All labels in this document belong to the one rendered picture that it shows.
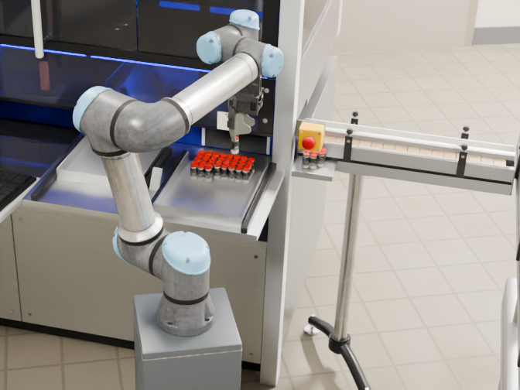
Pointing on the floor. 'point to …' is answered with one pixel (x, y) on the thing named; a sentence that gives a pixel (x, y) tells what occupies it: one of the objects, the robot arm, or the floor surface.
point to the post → (282, 202)
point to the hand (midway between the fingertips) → (233, 135)
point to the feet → (339, 349)
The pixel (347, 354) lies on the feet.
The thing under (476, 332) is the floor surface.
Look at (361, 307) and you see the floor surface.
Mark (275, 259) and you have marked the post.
